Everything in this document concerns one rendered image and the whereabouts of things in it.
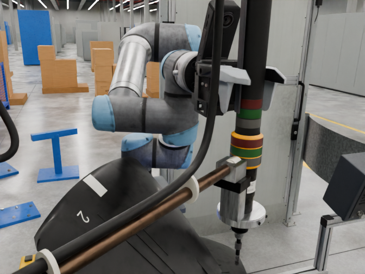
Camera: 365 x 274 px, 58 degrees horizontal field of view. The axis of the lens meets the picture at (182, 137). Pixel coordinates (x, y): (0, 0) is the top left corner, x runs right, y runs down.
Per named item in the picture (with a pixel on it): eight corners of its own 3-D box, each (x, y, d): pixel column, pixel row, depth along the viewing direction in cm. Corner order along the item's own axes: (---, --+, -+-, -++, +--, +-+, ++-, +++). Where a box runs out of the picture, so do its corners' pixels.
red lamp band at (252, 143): (254, 150, 42) (255, 142, 42) (224, 144, 45) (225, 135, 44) (268, 142, 46) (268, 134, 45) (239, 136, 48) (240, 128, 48)
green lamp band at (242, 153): (253, 160, 43) (254, 151, 42) (224, 153, 45) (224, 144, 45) (266, 151, 46) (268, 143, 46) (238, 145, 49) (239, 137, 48)
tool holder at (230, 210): (245, 242, 42) (251, 172, 39) (200, 223, 46) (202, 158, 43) (272, 213, 49) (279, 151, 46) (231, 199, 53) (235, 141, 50)
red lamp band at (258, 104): (255, 110, 41) (256, 100, 41) (232, 106, 43) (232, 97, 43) (266, 106, 44) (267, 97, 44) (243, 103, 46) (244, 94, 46)
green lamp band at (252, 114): (255, 120, 42) (255, 111, 41) (231, 116, 44) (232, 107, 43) (265, 116, 44) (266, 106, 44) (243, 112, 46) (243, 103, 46)
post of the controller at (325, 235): (319, 272, 110) (327, 220, 105) (313, 266, 113) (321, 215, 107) (326, 270, 111) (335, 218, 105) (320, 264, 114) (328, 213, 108)
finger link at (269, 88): (297, 117, 42) (250, 104, 50) (303, 70, 41) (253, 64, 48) (279, 119, 41) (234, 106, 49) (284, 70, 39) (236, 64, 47)
